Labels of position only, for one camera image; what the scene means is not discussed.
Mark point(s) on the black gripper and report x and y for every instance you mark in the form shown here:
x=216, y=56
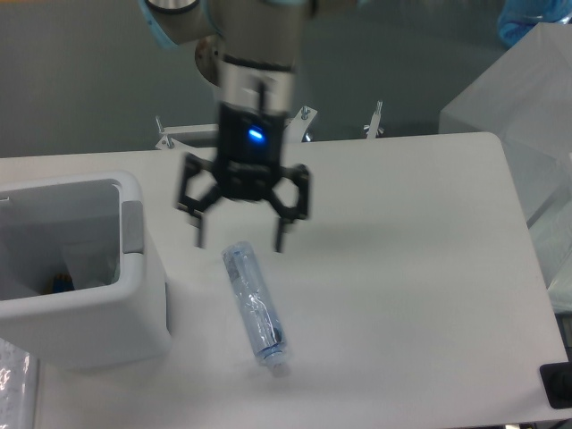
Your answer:
x=247, y=166

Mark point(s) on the crushed clear plastic bottle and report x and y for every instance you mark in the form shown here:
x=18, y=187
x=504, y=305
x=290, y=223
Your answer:
x=260, y=319

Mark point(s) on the white tissue wrapper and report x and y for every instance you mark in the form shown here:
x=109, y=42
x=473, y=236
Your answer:
x=91, y=263

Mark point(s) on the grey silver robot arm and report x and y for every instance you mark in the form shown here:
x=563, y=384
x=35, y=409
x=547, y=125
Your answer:
x=256, y=73

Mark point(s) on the white plastic trash can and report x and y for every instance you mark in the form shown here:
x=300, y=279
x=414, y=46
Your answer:
x=102, y=326

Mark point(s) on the yellow blue item in bin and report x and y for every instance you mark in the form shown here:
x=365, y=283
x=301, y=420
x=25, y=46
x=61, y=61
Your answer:
x=61, y=283

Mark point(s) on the clear plastic sheet lower left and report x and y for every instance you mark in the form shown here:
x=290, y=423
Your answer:
x=19, y=387

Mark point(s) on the blue plastic bag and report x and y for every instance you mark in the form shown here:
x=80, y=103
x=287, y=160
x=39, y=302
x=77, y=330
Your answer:
x=518, y=17

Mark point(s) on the black device at table edge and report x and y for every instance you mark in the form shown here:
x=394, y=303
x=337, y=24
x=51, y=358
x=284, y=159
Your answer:
x=556, y=379

